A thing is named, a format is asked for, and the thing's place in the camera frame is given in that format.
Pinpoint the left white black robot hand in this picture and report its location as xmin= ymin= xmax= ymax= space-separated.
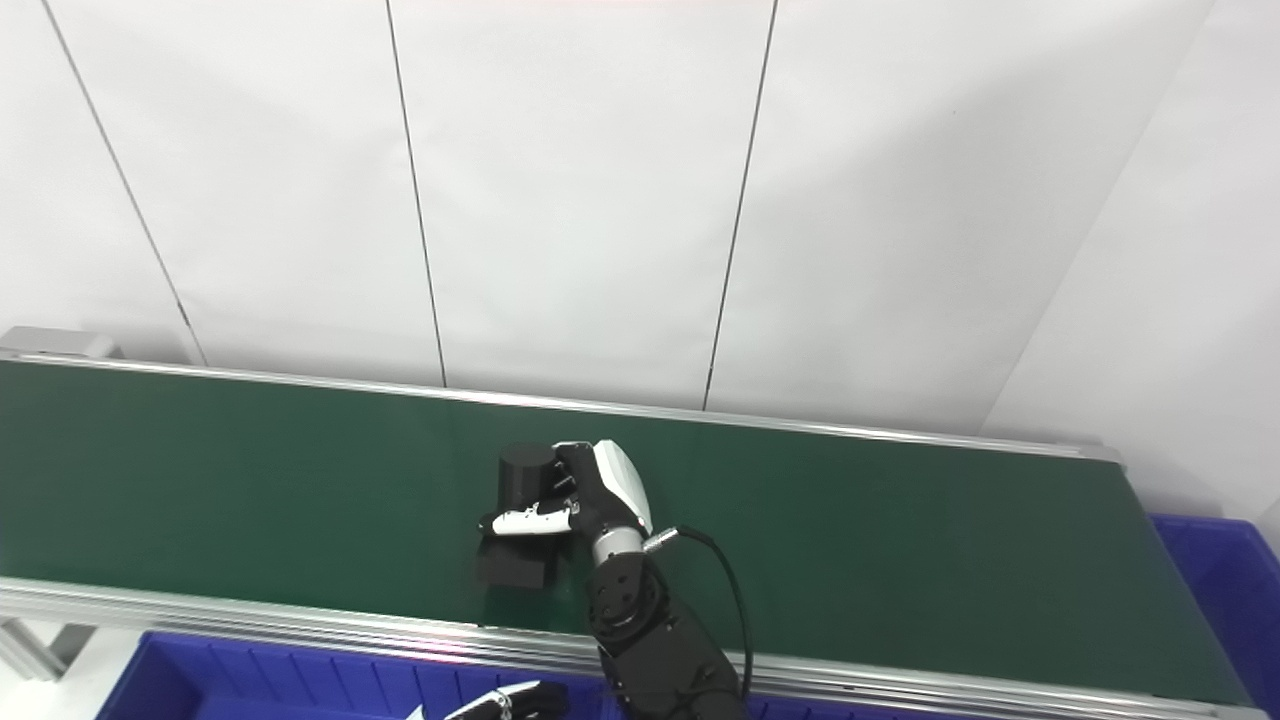
xmin=404 ymin=680 xmax=571 ymax=720

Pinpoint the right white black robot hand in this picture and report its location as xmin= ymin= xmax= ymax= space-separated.
xmin=479 ymin=439 xmax=655 ymax=542

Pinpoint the black cylinder and block part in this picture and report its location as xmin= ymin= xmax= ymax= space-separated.
xmin=476 ymin=442 xmax=577 ymax=590

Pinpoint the blue plastic bin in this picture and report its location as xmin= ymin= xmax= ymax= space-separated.
xmin=745 ymin=698 xmax=1241 ymax=720
xmin=96 ymin=630 xmax=613 ymax=720
xmin=1150 ymin=514 xmax=1280 ymax=717

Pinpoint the green conveyor belt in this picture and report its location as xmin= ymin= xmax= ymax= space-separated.
xmin=0 ymin=326 xmax=1271 ymax=720

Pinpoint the aluminium conveyor support leg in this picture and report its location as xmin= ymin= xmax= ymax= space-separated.
xmin=0 ymin=617 xmax=97 ymax=682

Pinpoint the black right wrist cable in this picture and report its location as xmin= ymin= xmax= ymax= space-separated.
xmin=644 ymin=525 xmax=754 ymax=703

